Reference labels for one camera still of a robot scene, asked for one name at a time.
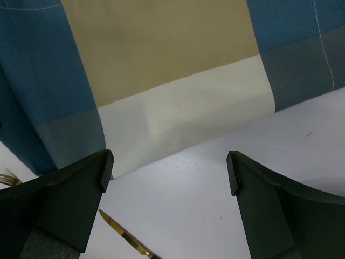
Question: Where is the blue beige white placemat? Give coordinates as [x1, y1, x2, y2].
[1, 1, 344, 177]

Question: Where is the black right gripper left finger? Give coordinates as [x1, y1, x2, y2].
[1, 149, 114, 258]

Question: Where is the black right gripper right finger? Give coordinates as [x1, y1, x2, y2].
[226, 151, 344, 258]

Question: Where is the gold knife green handle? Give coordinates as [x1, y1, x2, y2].
[98, 209, 161, 259]

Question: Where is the gold fork green handle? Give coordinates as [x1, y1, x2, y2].
[0, 170, 23, 186]

